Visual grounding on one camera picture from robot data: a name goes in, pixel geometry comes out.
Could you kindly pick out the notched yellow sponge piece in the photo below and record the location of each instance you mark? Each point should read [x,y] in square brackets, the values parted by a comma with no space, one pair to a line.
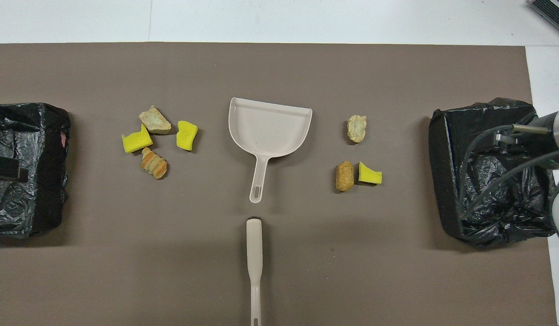
[137,142]

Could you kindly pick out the orange striped toy croissant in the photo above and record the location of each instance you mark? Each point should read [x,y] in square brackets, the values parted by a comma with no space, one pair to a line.
[153,165]

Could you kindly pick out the pale torn bread chunk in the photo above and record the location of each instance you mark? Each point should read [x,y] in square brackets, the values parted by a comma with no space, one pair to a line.
[153,120]

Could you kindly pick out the beige hand brush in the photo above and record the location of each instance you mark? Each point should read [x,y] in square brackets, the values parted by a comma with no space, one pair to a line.
[254,244]

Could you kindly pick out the beige plastic dustpan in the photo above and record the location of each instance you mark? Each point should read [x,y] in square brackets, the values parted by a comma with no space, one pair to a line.
[268,129]

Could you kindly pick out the small torn croissant piece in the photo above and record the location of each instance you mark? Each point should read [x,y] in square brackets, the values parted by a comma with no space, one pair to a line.
[356,129]

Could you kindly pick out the yellow sponge wedge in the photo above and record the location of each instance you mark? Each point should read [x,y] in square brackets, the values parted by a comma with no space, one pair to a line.
[368,174]

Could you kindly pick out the black bagged bin pink mark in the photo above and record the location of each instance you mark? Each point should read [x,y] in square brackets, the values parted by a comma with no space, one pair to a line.
[16,131]

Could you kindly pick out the brown table mat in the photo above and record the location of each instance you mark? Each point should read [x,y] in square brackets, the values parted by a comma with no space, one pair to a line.
[171,253]

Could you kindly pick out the brown oval toy bread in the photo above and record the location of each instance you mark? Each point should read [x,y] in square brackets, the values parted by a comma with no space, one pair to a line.
[344,176]

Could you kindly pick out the dark ribbed device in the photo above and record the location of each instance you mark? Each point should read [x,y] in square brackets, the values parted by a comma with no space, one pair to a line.
[556,11]

